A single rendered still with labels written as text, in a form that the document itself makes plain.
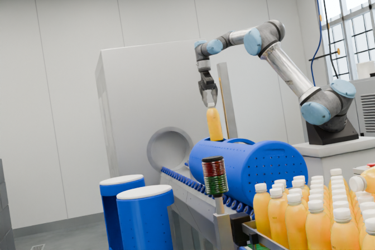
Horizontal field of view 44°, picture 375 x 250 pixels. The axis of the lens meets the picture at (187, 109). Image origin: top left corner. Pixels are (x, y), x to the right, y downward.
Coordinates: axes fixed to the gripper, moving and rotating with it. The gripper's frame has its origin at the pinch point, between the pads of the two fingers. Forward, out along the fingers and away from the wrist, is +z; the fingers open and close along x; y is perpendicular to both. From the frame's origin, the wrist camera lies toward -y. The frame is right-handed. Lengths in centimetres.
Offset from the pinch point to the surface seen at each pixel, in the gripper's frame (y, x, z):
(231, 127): 65, -31, 18
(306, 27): 407, -287, -97
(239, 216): -88, 21, 41
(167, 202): -24, 36, 44
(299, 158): -76, -11, 27
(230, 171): -64, 14, 29
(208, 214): -14, 14, 56
